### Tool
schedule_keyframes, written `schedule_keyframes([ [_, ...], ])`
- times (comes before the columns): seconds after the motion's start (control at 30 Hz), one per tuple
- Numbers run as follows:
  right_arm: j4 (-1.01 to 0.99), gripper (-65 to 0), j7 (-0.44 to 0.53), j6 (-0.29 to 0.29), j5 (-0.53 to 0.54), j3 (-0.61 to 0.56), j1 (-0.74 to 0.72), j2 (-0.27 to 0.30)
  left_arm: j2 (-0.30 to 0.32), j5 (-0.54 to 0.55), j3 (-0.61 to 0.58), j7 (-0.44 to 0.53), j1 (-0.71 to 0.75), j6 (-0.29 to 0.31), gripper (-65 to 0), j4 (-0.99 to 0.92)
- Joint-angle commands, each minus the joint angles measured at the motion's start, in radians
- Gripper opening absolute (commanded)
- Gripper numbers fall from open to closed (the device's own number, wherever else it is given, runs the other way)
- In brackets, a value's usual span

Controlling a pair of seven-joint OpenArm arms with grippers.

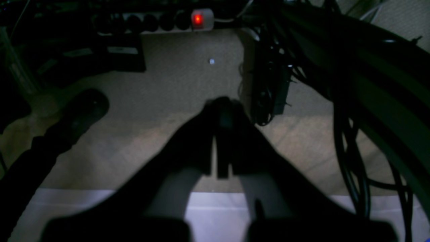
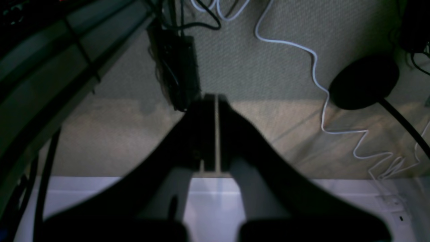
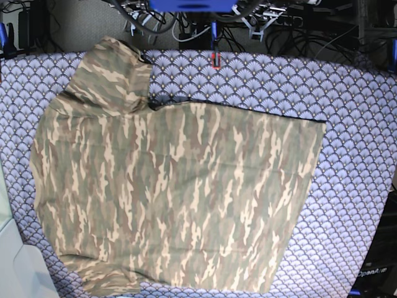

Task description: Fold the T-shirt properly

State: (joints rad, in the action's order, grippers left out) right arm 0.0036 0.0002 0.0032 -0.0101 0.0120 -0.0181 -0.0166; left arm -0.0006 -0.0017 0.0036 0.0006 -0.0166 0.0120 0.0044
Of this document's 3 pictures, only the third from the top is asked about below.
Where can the camouflage T-shirt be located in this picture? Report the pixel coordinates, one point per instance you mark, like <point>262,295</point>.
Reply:
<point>191,194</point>

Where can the purple fan-pattern table cloth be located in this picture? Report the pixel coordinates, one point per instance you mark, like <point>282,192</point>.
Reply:
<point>351,182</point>

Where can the white plastic bin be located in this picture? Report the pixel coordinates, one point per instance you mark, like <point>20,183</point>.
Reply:
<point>23,269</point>

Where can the black OpenArm box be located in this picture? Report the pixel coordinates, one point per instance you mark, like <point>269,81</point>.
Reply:
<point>377,277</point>

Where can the blue clamp right edge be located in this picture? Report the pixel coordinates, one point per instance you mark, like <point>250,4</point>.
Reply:
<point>392,57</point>

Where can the blue clamp edge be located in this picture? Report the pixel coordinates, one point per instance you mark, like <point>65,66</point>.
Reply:
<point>7,41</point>
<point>392,57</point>

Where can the blue clamp left edge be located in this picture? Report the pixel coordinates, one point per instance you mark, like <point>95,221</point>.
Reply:
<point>7,41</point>

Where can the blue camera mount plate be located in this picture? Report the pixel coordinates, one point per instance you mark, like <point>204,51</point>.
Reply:
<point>192,5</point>

